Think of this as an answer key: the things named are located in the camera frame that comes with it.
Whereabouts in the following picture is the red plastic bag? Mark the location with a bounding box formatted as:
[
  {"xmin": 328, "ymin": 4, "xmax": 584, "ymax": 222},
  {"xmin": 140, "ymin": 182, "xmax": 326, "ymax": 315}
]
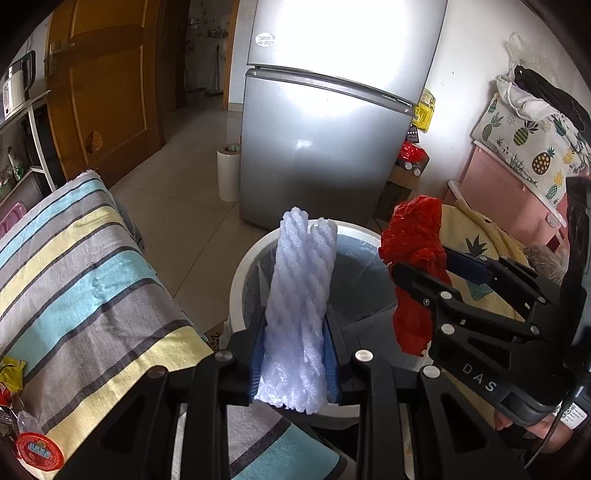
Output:
[{"xmin": 379, "ymin": 195, "xmax": 455, "ymax": 356}]

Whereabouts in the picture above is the black bag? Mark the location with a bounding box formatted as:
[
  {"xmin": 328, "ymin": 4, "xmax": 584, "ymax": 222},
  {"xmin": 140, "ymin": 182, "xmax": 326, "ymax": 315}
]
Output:
[{"xmin": 512, "ymin": 65, "xmax": 591, "ymax": 134}]

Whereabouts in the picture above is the person's right hand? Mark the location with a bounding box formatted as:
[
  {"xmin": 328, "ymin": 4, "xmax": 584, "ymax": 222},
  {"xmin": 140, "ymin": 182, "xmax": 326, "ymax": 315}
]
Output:
[{"xmin": 493, "ymin": 406, "xmax": 578, "ymax": 446}]

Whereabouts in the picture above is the cardboard box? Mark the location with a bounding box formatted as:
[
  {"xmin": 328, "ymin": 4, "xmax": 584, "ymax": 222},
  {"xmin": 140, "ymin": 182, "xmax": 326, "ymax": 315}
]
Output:
[{"xmin": 376, "ymin": 164, "xmax": 423, "ymax": 222}]

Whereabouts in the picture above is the pink plastic tub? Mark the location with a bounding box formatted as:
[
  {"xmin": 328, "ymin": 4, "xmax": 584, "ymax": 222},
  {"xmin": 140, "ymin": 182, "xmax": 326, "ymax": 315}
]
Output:
[{"xmin": 0, "ymin": 203, "xmax": 26, "ymax": 238}]

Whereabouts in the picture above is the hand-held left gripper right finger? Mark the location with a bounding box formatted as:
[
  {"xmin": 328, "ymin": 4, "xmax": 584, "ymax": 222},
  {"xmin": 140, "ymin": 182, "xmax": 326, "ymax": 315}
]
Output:
[{"xmin": 323, "ymin": 307, "xmax": 532, "ymax": 480}]

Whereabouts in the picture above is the white electric kettle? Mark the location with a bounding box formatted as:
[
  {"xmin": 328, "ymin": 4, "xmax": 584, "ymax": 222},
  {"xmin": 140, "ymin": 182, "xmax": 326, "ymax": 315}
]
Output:
[{"xmin": 0, "ymin": 51, "xmax": 37, "ymax": 121}]

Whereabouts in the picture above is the white foam net sleeve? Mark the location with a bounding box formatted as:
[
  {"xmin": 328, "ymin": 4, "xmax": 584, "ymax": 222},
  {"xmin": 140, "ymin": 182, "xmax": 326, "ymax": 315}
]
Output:
[{"xmin": 255, "ymin": 207, "xmax": 339, "ymax": 415}]

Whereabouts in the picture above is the white trash bin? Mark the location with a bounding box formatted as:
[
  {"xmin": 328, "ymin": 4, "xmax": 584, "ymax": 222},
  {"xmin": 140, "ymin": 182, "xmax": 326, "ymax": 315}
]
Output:
[{"xmin": 224, "ymin": 219, "xmax": 439, "ymax": 418}]

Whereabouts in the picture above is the white drawstring bag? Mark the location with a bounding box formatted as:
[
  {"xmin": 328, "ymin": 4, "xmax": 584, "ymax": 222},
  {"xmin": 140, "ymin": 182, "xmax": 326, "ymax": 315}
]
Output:
[{"xmin": 496, "ymin": 74, "xmax": 555, "ymax": 118}]

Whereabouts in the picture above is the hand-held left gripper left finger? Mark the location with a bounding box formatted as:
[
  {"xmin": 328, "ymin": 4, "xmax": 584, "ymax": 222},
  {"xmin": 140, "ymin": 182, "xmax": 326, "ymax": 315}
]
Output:
[{"xmin": 53, "ymin": 314, "xmax": 269, "ymax": 480}]

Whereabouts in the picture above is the striped tablecloth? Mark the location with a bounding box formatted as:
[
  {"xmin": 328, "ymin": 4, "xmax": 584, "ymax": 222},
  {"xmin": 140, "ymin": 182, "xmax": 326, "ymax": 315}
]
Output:
[{"xmin": 0, "ymin": 171, "xmax": 347, "ymax": 480}]

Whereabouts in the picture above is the pineapple print cloth cover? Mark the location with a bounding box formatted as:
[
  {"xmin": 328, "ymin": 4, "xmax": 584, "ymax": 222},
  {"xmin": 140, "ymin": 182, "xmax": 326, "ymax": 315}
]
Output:
[{"xmin": 471, "ymin": 92, "xmax": 591, "ymax": 215}]

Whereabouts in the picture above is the red lid jelly cup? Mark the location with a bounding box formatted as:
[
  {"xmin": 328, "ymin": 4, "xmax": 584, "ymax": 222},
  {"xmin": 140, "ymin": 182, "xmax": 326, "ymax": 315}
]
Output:
[{"xmin": 15, "ymin": 431, "xmax": 64, "ymax": 472}]

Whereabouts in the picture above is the pink cabinet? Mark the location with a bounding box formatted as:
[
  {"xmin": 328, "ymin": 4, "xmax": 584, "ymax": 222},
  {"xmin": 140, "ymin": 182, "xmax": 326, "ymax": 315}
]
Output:
[{"xmin": 459, "ymin": 141, "xmax": 568, "ymax": 250}]

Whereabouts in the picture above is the yellow snack packet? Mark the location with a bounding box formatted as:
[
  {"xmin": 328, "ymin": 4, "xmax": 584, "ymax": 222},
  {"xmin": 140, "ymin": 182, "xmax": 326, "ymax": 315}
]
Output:
[{"xmin": 0, "ymin": 356, "xmax": 26, "ymax": 393}]

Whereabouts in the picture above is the white paper roll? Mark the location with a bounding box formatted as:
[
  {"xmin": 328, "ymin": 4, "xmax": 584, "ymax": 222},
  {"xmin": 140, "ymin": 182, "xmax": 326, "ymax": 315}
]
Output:
[{"xmin": 217, "ymin": 143, "xmax": 242, "ymax": 203}]

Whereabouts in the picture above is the metal shelf rack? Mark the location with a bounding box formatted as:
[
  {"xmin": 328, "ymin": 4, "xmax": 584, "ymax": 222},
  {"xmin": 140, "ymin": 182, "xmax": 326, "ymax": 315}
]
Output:
[{"xmin": 0, "ymin": 90, "xmax": 58, "ymax": 217}]

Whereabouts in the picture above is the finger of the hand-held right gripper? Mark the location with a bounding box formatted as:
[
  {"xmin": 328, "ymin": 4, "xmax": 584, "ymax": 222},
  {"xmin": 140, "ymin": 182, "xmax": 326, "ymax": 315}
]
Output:
[
  {"xmin": 441, "ymin": 247, "xmax": 561, "ymax": 324},
  {"xmin": 392, "ymin": 261, "xmax": 543, "ymax": 365}
]

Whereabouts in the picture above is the silver refrigerator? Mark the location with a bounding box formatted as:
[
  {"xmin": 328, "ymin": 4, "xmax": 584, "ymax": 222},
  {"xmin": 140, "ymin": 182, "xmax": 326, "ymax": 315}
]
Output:
[{"xmin": 238, "ymin": 0, "xmax": 448, "ymax": 232}]

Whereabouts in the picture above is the yellow pineapple cloth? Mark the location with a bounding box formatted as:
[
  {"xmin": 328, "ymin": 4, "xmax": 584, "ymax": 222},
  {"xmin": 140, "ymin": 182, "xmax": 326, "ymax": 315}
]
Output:
[{"xmin": 438, "ymin": 203, "xmax": 532, "ymax": 319}]

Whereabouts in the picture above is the wooden door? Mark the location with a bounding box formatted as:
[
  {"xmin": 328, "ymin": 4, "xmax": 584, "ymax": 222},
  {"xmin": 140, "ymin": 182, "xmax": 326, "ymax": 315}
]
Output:
[{"xmin": 46, "ymin": 0, "xmax": 167, "ymax": 188}]

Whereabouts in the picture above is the white plastic bag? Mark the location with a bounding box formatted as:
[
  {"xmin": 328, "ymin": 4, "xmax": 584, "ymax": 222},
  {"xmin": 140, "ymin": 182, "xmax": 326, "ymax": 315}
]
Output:
[{"xmin": 505, "ymin": 32, "xmax": 539, "ymax": 70}]

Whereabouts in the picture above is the red bag in box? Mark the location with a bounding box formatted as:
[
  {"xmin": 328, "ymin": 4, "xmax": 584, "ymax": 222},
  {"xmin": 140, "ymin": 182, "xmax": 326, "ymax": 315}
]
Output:
[{"xmin": 398, "ymin": 141, "xmax": 430, "ymax": 169}]

